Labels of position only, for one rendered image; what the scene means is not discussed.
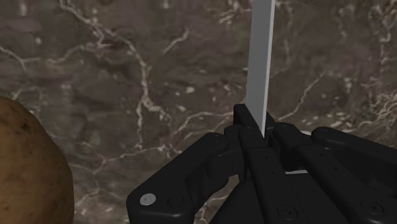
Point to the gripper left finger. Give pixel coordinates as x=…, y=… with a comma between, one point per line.
x=192, y=173

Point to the grey knife blade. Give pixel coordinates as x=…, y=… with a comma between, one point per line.
x=260, y=65

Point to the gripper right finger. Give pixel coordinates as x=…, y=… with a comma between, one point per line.
x=341, y=155

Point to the brown potato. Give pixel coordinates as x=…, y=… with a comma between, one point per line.
x=29, y=167

